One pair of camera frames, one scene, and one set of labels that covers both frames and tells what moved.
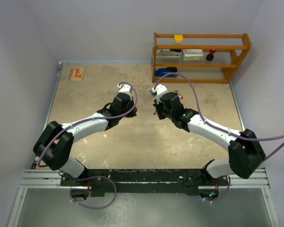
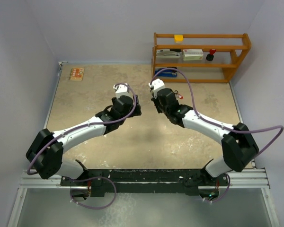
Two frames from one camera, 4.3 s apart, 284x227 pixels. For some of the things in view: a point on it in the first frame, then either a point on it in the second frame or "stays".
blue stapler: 162,72 stays
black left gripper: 132,114 to 136,112
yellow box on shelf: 178,39 stays
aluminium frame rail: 35,178 stays
